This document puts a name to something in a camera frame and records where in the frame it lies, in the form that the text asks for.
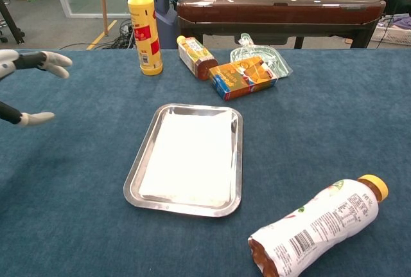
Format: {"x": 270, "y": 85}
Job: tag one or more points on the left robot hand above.
{"x": 54, "y": 61}

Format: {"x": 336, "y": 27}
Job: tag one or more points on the white paper towel sheet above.
{"x": 189, "y": 161}

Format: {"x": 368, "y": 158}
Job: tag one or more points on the silver metal tray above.
{"x": 136, "y": 174}

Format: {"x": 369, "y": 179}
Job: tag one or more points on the black stand leg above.
{"x": 11, "y": 23}

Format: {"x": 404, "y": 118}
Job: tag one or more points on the wooden pole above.
{"x": 103, "y": 0}

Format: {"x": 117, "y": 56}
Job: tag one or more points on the yellow squeeze bottle green cap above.
{"x": 144, "y": 32}

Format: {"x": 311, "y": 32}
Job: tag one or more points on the blue machine base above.
{"x": 165, "y": 23}

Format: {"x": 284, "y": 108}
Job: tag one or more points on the brown tea bottle yellow label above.
{"x": 194, "y": 55}

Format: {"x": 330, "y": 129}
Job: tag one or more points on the orange snack box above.
{"x": 237, "y": 79}

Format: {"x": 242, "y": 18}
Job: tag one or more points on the clear bagged green dustpan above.
{"x": 253, "y": 50}

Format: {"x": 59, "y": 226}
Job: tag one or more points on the brown mahjong table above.
{"x": 276, "y": 10}

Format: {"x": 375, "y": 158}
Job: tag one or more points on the blue table cloth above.
{"x": 321, "y": 129}

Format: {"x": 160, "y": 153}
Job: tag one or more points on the white label tea bottle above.
{"x": 321, "y": 225}

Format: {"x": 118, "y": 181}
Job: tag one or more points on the white plastic basket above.
{"x": 395, "y": 35}

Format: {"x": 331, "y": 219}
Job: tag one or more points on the purple cloth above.
{"x": 404, "y": 22}

